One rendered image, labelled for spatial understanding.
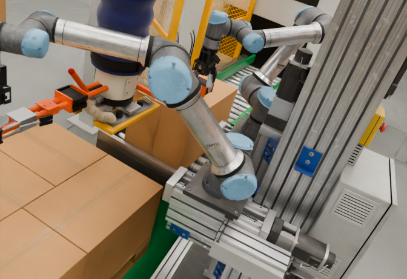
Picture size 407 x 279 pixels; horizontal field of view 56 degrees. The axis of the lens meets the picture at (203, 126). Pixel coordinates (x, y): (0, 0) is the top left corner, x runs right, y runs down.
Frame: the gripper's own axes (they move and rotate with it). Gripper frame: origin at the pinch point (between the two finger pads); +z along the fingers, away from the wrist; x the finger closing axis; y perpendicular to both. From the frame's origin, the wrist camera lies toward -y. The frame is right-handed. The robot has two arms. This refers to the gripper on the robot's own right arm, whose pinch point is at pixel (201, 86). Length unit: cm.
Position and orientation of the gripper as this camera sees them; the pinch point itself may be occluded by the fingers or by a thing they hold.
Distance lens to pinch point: 179.2
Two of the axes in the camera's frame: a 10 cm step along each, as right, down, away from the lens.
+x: 8.5, 4.4, -3.0
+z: -2.5, 8.3, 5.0
